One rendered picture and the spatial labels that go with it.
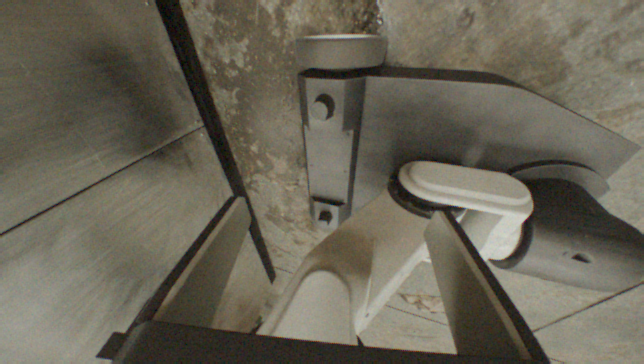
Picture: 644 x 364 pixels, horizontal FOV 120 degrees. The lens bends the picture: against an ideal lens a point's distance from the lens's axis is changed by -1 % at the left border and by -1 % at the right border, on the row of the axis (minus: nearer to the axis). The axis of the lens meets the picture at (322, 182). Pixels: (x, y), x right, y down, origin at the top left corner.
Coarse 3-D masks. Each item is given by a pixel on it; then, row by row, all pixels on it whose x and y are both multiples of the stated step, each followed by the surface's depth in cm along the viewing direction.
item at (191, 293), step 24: (216, 216) 9; (240, 216) 10; (216, 240) 8; (240, 240) 10; (192, 264) 7; (216, 264) 8; (168, 288) 6; (192, 288) 7; (216, 288) 8; (144, 312) 6; (168, 312) 6; (192, 312) 7
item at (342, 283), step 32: (384, 192) 38; (352, 224) 32; (384, 224) 32; (416, 224) 32; (320, 256) 24; (352, 256) 25; (384, 256) 28; (416, 256) 29; (288, 288) 21; (320, 288) 20; (352, 288) 21; (384, 288) 24; (288, 320) 18; (320, 320) 18; (352, 320) 19
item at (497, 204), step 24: (408, 168) 38; (432, 168) 36; (456, 168) 36; (432, 192) 32; (456, 192) 31; (480, 192) 31; (504, 192) 31; (528, 192) 30; (480, 216) 36; (504, 216) 30; (480, 240) 34; (504, 240) 32
